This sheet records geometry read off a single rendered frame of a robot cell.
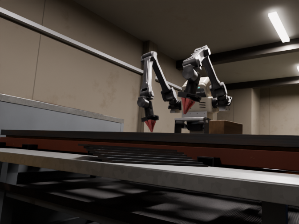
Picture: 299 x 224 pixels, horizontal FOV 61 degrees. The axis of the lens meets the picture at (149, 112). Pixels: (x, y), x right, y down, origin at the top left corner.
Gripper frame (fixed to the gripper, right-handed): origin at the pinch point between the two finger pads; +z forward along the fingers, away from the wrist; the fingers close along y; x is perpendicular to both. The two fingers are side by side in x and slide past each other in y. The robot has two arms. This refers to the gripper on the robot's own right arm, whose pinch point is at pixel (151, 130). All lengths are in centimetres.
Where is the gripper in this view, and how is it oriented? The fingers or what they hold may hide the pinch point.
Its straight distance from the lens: 164.3
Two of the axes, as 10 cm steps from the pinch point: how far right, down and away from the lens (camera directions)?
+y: 8.2, -2.6, -5.1
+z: 1.4, 9.5, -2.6
